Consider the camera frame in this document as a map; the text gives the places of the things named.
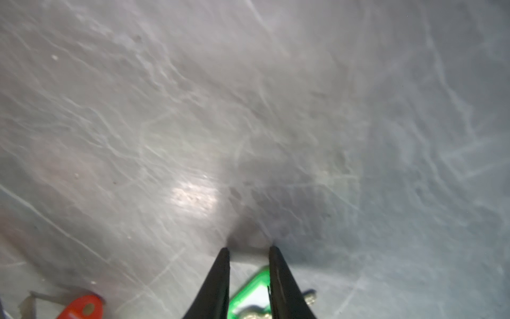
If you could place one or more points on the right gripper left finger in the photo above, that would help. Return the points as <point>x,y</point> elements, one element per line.
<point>212,299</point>

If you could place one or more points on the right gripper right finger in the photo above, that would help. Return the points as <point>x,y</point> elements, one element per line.
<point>286,299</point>

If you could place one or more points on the red key tag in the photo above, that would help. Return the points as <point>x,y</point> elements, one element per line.
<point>84,307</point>

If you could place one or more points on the green key tag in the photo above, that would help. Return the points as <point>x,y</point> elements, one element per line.
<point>253,299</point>

